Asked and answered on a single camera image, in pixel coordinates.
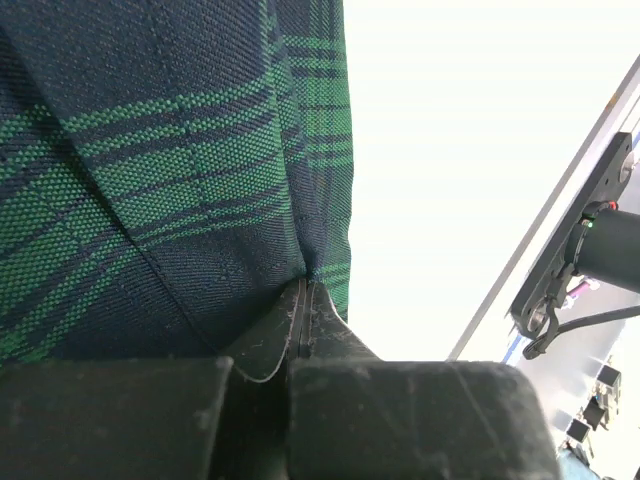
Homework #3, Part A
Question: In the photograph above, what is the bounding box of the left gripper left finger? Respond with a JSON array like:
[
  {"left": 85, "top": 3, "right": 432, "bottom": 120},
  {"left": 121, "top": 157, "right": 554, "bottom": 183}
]
[{"left": 1, "top": 280, "right": 306, "bottom": 479}]

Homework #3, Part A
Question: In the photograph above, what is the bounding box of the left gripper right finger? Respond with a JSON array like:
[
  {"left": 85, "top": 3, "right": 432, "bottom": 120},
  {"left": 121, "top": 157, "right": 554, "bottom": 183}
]
[{"left": 287, "top": 282, "right": 560, "bottom": 479}]

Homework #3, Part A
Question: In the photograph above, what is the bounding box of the dark green plaid skirt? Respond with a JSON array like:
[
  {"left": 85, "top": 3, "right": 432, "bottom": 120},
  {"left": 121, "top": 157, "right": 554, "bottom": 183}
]
[{"left": 1, "top": 1, "right": 353, "bottom": 365}]

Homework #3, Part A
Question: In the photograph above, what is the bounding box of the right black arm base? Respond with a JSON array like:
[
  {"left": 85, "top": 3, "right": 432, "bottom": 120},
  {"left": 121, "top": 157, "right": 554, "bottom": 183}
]
[{"left": 510, "top": 132, "right": 633, "bottom": 340}]

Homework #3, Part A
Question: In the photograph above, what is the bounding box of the aluminium frame rail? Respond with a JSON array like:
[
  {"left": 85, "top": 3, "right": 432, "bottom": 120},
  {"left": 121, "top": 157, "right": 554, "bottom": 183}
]
[{"left": 447, "top": 54, "right": 640, "bottom": 451}]

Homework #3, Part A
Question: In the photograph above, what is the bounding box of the black cable at base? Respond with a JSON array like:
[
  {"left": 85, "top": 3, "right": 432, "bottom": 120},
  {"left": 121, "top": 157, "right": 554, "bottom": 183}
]
[{"left": 522, "top": 264, "right": 640, "bottom": 361}]

